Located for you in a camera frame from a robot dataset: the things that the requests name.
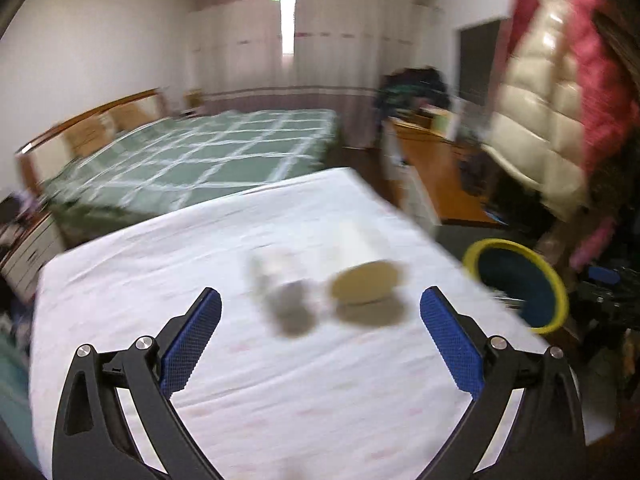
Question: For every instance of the bed with green plaid cover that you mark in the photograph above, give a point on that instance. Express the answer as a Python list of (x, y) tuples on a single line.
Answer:
[(200, 160)]

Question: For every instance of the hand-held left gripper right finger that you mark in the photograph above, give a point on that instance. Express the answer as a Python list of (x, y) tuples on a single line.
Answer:
[(450, 340)]

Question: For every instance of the black wall screen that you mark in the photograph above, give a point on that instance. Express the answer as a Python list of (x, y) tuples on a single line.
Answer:
[(480, 60)]

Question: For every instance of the pink jacket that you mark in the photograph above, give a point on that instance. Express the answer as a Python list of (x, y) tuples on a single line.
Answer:
[(600, 85)]

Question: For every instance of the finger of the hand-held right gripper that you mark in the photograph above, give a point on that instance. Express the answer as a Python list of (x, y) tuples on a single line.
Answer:
[(603, 275)]

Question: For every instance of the small white jar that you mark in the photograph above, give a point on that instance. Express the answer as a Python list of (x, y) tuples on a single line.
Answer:
[(280, 280)]

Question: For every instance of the wooden desk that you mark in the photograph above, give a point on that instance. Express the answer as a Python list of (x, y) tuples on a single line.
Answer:
[(435, 175)]

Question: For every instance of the white nightstand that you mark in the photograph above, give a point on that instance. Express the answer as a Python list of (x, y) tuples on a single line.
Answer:
[(30, 255)]

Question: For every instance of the pale pink curtain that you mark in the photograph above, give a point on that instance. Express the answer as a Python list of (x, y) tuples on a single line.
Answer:
[(325, 50)]

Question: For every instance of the pile of dark clothes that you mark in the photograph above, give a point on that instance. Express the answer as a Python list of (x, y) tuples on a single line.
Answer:
[(410, 90)]

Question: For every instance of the yellow-rimmed dark bin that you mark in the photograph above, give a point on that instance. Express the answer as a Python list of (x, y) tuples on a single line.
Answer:
[(515, 285)]

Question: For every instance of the cream puffer jacket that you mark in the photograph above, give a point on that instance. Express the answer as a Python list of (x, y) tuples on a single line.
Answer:
[(540, 110)]

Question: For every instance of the beige paper cup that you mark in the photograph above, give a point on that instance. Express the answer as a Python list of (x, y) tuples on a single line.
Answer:
[(357, 265)]

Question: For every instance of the brown pillow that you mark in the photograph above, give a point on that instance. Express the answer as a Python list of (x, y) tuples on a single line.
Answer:
[(85, 137), (127, 119)]

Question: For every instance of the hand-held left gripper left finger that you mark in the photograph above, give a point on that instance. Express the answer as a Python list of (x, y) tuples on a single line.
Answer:
[(192, 340)]

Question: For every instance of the wooden headboard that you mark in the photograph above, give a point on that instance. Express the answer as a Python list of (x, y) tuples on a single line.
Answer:
[(75, 120)]

